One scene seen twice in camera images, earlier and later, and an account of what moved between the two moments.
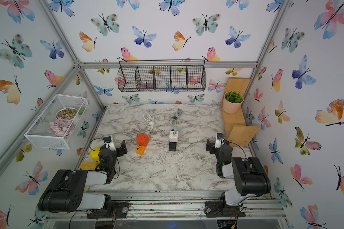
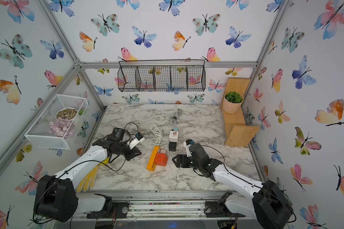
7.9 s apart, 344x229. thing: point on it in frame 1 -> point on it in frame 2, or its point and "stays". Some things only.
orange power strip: x=140 y=150 -> x=151 y=166
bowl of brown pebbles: x=67 y=113 stays
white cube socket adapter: x=173 y=136 stays
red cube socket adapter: x=142 y=139 -> x=161 y=159
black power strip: x=172 y=146 stays
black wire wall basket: x=162 y=75 stays
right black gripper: x=212 y=146 -> x=184 y=157
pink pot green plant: x=232 y=101 stays
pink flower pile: x=61 y=127 stays
